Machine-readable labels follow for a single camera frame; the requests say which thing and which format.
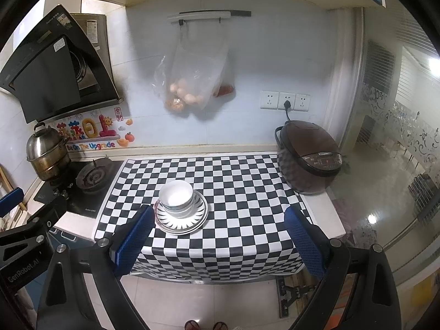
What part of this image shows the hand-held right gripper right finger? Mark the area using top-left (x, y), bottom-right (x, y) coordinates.
top-left (284, 206), bottom-right (401, 330)

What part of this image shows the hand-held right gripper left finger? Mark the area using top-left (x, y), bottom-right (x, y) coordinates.
top-left (36, 205), bottom-right (156, 330)

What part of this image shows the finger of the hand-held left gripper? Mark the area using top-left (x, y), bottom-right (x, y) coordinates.
top-left (0, 188), bottom-right (24, 219)
top-left (0, 196), bottom-right (69, 272)

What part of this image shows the white bowl with floral print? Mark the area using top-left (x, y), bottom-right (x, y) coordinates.
top-left (159, 180), bottom-right (194, 214)

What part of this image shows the white plate with dark stripes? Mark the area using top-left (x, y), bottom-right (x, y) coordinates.
top-left (155, 191), bottom-right (209, 231)

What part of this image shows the wooden rack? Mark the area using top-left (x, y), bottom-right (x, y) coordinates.
top-left (0, 165), bottom-right (26, 210)

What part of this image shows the black gas stove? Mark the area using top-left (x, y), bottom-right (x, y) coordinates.
top-left (34, 158), bottom-right (125, 219)

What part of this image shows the steel steamer pot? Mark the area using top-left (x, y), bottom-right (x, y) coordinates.
top-left (26, 122), bottom-right (72, 182)

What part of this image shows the black and white checkered tablecloth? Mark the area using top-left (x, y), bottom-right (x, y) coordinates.
top-left (93, 156), bottom-right (310, 277)

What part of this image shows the brown rice cooker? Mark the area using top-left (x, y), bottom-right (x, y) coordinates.
top-left (275, 120), bottom-right (343, 195)

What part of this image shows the frosted glass sliding door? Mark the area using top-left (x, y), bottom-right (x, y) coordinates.
top-left (347, 7), bottom-right (440, 282)

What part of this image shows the dark slatted chair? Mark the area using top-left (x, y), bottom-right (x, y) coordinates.
top-left (408, 174), bottom-right (440, 221)

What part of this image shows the black range hood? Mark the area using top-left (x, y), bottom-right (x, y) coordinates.
top-left (0, 4), bottom-right (124, 124)

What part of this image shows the plastic bag with red contents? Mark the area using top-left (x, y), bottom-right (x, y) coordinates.
top-left (213, 76), bottom-right (236, 97)

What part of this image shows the clear plastic bag of eggs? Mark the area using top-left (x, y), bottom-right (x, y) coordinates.
top-left (153, 22), bottom-right (229, 112)

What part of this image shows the louvred window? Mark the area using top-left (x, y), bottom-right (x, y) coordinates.
top-left (361, 39), bottom-right (396, 93)

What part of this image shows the wooden frame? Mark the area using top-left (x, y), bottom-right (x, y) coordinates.
top-left (285, 275), bottom-right (324, 320)

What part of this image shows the colourful wall sticker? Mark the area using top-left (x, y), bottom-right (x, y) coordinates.
top-left (57, 106), bottom-right (135, 152)

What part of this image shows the wall hook rail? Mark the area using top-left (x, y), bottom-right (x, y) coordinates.
top-left (167, 10), bottom-right (251, 24)

